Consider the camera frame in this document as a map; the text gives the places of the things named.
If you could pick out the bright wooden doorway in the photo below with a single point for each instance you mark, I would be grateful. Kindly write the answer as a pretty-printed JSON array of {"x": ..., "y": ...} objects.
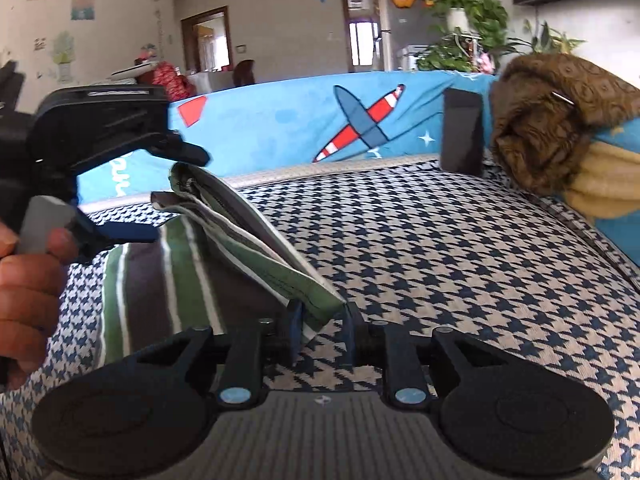
[{"x": 361, "y": 30}]

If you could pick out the red floral cloth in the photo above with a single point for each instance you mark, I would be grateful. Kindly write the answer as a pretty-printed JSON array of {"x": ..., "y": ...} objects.
[{"x": 167, "y": 80}]

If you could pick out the pink flower decoration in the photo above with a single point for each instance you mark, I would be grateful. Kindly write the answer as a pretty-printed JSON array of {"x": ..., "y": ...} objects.
[{"x": 485, "y": 62}]

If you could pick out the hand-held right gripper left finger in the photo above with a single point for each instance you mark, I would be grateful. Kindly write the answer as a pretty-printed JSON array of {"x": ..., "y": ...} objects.
[{"x": 296, "y": 330}]

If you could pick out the houndstooth sofa seat mat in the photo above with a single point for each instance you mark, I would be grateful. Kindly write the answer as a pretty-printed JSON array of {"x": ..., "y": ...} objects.
[{"x": 450, "y": 250}]

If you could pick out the green plant wall sticker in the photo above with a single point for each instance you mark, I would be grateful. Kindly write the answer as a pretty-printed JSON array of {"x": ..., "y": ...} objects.
[{"x": 63, "y": 55}]

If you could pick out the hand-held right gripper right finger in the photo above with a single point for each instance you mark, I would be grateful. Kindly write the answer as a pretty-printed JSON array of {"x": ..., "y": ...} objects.
[{"x": 351, "y": 332}]

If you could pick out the potted green vine plant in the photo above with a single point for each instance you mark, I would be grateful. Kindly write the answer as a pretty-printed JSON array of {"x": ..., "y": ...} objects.
[
  {"x": 445, "y": 57},
  {"x": 475, "y": 10}
]

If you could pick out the white appliance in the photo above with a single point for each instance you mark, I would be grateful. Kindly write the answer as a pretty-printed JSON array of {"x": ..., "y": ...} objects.
[{"x": 412, "y": 57}]

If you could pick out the green brown striped shirt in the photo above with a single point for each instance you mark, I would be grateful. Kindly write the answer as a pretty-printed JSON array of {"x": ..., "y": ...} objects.
[{"x": 215, "y": 270}]

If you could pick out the dim wooden doorway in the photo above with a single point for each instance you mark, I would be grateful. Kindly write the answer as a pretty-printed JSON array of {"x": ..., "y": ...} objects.
[{"x": 207, "y": 40}]

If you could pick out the black box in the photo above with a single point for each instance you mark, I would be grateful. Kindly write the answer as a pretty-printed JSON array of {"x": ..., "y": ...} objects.
[{"x": 462, "y": 130}]

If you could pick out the silver fridge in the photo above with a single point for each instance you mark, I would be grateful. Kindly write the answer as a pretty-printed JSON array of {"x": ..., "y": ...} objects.
[{"x": 415, "y": 25}]

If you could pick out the yellow cloth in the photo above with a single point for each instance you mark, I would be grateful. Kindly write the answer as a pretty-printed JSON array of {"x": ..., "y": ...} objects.
[{"x": 607, "y": 180}]

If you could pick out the dark wooden chair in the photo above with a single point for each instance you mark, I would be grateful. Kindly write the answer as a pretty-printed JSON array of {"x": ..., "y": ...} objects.
[{"x": 244, "y": 74}]

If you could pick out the brown fuzzy cloth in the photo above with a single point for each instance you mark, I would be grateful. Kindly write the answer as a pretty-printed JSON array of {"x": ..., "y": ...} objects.
[{"x": 550, "y": 120}]

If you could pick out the table with white cloth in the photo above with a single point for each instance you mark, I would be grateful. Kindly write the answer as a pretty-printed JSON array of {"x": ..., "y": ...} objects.
[{"x": 212, "y": 80}]

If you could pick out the white flat board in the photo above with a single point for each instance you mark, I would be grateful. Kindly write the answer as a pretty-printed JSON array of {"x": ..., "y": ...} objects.
[{"x": 132, "y": 71}]

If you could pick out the long leaf green plant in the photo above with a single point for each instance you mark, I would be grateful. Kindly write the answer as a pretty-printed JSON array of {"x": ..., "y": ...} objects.
[{"x": 552, "y": 40}]

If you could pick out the blue printed sofa cover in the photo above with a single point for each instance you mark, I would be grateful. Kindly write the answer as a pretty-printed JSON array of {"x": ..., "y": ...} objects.
[{"x": 290, "y": 120}]

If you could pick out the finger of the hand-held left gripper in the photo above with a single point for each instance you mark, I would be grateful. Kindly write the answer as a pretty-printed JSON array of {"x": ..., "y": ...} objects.
[
  {"x": 130, "y": 233},
  {"x": 185, "y": 152}
]

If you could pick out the person's left hand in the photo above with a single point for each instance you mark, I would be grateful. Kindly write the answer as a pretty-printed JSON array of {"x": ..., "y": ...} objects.
[{"x": 25, "y": 305}]

